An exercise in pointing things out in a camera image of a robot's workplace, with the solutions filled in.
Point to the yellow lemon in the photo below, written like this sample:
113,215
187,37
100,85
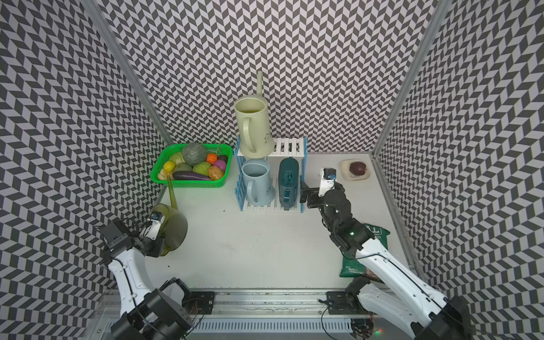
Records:
169,166

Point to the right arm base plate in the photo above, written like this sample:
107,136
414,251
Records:
343,303

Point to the magenta round vegetable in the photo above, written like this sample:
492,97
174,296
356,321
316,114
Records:
221,164

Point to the orange mini pumpkin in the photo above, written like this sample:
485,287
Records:
211,158

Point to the light green cabbage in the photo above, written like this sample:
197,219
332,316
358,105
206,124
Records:
202,168

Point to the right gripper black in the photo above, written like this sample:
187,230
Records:
313,195

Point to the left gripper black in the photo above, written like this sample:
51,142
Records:
157,248

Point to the aluminium front rail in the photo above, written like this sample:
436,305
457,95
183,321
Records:
286,304

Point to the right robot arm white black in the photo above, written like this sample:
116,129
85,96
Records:
413,306

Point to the blue white slatted shelf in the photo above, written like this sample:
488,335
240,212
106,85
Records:
285,148

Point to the dark purple small fruit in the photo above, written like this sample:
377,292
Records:
222,157

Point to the dark red onion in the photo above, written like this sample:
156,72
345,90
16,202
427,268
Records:
357,169

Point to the purple eggplant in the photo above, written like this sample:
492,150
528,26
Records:
189,176

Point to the green netted melon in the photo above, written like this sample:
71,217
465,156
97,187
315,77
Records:
194,153

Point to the green plastic basket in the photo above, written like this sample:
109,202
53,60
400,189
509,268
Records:
223,149

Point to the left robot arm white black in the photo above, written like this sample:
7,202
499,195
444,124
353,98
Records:
146,312

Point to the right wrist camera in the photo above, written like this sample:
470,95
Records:
327,180

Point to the green crisps bag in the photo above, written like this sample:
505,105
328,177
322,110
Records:
352,268

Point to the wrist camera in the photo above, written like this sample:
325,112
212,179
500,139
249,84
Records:
327,180
152,227

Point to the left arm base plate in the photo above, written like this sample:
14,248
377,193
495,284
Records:
199,302

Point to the olive green watering can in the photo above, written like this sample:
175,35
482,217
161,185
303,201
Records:
174,228

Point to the cream small plate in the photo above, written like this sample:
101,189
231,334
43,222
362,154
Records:
344,166

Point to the dark teal watering can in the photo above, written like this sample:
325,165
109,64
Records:
288,183

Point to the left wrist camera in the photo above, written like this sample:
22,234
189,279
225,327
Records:
152,227

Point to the cream watering can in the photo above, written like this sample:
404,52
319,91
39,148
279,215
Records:
252,114

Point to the brown potato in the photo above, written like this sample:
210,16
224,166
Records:
215,173

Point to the light blue watering can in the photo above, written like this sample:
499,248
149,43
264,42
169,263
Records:
259,189

